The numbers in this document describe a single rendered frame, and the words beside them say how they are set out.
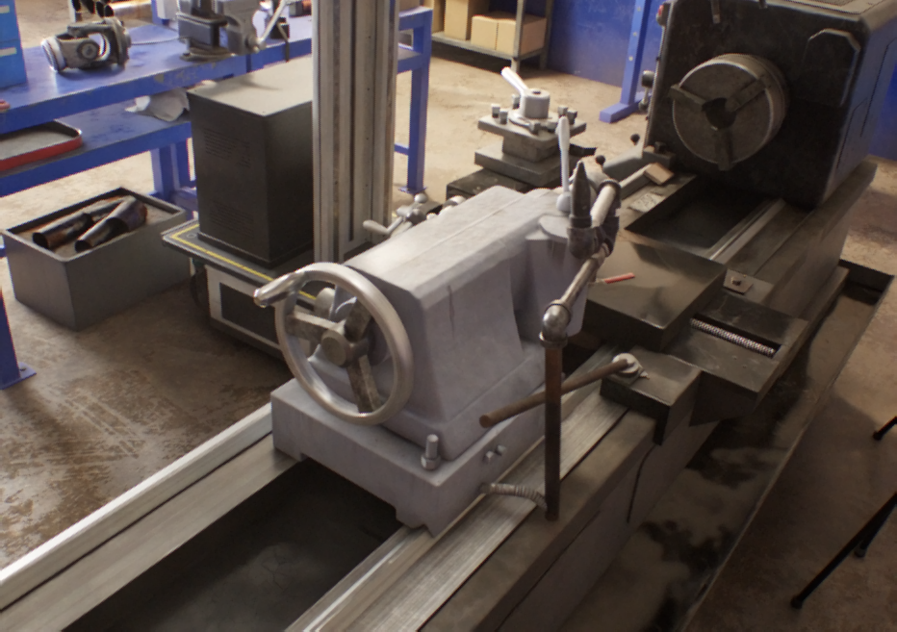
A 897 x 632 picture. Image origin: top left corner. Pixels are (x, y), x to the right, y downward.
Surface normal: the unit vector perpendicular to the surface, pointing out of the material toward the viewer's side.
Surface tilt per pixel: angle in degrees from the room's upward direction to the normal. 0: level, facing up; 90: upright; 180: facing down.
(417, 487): 90
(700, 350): 0
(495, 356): 66
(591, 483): 0
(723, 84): 90
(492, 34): 90
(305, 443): 90
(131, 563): 0
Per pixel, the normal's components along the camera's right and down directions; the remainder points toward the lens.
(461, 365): 0.79, 0.03
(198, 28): -0.58, 0.37
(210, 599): 0.11, -0.60
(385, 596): 0.07, -0.86
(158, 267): 0.84, 0.32
